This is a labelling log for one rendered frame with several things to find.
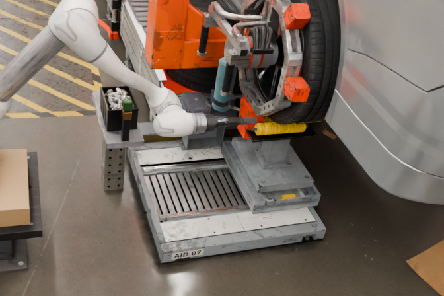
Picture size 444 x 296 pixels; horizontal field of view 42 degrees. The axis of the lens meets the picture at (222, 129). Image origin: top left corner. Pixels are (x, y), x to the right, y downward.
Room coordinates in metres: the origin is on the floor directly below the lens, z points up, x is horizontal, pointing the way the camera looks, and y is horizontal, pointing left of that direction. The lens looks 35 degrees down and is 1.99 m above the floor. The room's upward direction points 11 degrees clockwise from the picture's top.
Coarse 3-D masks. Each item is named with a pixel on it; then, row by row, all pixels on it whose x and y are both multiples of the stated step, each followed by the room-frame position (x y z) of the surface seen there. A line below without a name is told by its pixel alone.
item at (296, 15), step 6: (294, 6) 2.13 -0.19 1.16; (300, 6) 2.14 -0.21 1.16; (306, 6) 2.15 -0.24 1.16; (288, 12) 2.14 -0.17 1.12; (294, 12) 2.11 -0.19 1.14; (300, 12) 2.12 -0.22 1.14; (306, 12) 2.13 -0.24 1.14; (288, 18) 2.13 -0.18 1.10; (294, 18) 2.09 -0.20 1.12; (300, 18) 2.10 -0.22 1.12; (306, 18) 2.11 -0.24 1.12; (288, 24) 2.12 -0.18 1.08; (294, 24) 2.12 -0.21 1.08; (300, 24) 2.13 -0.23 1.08
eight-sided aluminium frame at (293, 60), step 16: (256, 0) 2.43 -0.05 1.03; (272, 0) 2.28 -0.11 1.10; (288, 0) 2.27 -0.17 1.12; (240, 32) 2.51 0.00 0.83; (288, 32) 2.13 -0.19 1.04; (288, 48) 2.08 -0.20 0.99; (288, 64) 2.05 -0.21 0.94; (240, 80) 2.42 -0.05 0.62; (256, 96) 2.33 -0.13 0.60; (256, 112) 2.20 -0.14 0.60; (272, 112) 2.17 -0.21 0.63
